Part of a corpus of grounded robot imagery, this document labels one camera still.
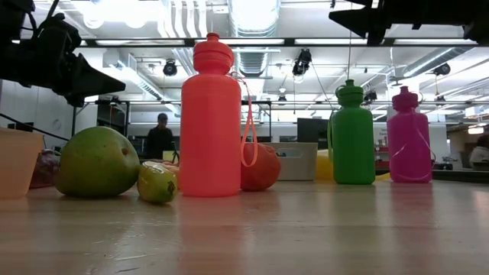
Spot translucent orange plastic tray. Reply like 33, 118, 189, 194
0, 127, 44, 199

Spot black overhead camera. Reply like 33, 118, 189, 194
291, 48, 313, 77

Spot green toy pear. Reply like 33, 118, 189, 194
53, 125, 141, 199

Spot black monitor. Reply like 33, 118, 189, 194
296, 117, 330, 150

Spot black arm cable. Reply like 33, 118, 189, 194
0, 112, 71, 142

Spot green plastic squeeze bottle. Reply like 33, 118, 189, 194
327, 79, 377, 186

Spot pink plastic squeeze bottle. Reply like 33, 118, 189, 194
386, 86, 436, 184

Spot yellow toy banana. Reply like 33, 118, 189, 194
136, 160, 179, 205

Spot person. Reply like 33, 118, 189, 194
144, 112, 175, 161
468, 133, 489, 171

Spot yellow plastic squeeze bottle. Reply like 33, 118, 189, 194
315, 148, 391, 182

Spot orange plastic squeeze bottle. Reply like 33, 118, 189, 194
180, 32, 259, 198

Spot silver ventilation duct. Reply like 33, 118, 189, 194
228, 0, 282, 120

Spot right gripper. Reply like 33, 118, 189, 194
328, 0, 489, 47

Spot orange toy fruit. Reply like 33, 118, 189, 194
240, 142, 282, 193

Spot dark purple toy grapes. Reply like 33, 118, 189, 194
29, 148, 61, 189

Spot grey plastic bin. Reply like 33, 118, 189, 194
263, 141, 319, 182

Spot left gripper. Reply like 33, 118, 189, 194
0, 10, 127, 108

